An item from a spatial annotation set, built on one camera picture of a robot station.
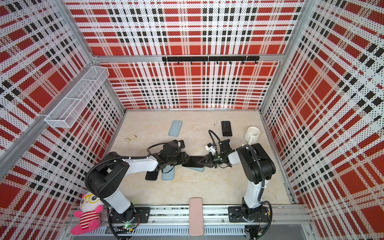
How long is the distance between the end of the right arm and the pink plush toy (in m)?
0.56

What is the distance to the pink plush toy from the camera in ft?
2.21

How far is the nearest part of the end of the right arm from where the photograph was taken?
82 cm
